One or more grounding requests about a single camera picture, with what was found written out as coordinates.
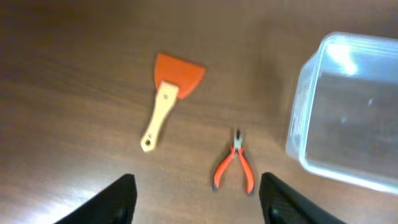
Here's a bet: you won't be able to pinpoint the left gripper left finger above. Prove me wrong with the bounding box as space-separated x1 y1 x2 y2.
55 174 137 224

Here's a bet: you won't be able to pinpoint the orange handled pliers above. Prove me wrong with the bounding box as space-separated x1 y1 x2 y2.
211 128 256 197

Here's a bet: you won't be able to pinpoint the clear plastic container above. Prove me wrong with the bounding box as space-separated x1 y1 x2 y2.
285 32 397 194

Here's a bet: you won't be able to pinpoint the orange scraper wooden handle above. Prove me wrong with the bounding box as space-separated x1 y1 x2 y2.
141 53 205 152

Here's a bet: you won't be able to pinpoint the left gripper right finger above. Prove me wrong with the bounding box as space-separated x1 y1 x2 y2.
259 172 345 224

